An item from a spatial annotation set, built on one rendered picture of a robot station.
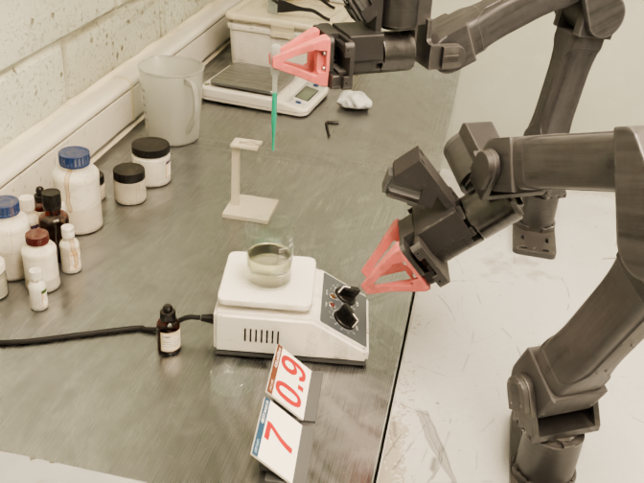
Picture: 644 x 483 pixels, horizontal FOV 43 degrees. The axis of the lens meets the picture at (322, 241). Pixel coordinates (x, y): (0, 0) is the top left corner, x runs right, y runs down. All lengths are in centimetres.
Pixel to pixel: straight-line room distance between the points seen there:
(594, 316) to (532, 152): 17
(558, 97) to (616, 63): 108
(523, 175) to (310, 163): 81
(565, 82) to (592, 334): 62
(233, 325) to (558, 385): 41
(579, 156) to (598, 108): 167
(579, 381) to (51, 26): 105
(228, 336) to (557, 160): 47
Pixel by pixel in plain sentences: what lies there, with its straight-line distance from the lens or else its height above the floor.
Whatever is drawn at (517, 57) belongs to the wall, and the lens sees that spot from 239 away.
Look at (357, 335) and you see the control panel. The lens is 105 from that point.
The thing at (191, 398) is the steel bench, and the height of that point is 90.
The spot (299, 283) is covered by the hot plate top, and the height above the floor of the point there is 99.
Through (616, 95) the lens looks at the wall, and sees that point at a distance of 244.
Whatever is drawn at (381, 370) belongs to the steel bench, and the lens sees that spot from 106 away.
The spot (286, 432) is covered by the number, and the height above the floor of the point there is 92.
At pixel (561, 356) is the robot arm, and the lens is 83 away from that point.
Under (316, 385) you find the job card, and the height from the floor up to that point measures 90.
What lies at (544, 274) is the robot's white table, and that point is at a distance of 133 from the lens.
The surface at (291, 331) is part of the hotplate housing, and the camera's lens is 103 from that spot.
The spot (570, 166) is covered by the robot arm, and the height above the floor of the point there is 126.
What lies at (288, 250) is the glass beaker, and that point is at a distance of 101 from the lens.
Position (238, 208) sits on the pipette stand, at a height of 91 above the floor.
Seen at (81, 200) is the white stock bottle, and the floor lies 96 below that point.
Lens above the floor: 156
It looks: 30 degrees down
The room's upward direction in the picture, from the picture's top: 4 degrees clockwise
